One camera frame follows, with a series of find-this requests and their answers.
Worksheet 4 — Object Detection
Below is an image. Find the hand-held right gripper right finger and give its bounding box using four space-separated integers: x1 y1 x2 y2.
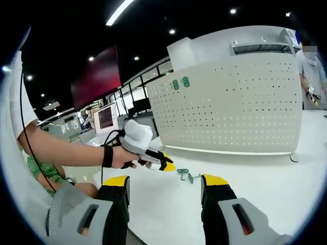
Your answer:
200 174 292 245

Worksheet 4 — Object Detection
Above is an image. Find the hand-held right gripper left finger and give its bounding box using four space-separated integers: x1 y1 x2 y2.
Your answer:
55 175 131 245

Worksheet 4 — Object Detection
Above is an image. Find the white perforated mounting plate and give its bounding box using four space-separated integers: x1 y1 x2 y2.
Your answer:
146 52 304 163

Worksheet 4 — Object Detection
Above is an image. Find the person's left hand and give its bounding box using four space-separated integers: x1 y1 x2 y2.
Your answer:
112 146 144 170

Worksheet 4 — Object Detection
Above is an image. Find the white framed computer monitor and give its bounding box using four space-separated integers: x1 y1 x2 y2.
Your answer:
93 102 120 135

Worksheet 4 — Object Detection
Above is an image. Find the grey mesh office chair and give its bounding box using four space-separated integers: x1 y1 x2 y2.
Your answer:
45 182 86 237

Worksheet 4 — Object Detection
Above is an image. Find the person's white shirt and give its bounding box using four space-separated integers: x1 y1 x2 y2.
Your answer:
0 50 49 232

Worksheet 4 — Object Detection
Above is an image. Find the linear ceiling light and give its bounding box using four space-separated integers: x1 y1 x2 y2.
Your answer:
105 0 135 27

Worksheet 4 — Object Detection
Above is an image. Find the metal storage shelf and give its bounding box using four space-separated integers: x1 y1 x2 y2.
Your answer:
229 27 298 56

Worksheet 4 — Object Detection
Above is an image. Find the black wrist strap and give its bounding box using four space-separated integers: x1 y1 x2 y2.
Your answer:
103 145 114 168

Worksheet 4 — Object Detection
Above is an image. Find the dark red wall screen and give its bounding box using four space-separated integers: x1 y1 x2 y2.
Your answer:
69 45 124 110

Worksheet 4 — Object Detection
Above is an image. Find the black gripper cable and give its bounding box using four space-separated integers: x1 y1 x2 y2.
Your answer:
19 72 126 192

